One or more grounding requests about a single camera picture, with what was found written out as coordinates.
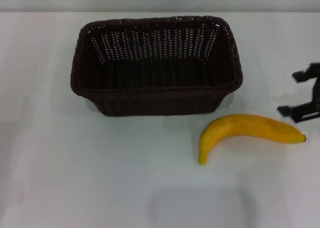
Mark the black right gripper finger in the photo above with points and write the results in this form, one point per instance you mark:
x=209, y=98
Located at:
x=300, y=111
x=306, y=72

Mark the yellow plastic banana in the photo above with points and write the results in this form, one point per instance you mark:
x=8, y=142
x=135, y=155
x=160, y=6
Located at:
x=250, y=126

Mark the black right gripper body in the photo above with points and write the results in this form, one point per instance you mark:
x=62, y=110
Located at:
x=317, y=91

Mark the dark brown woven basket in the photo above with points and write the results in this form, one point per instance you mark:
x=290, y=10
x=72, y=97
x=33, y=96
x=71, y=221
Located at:
x=155, y=98

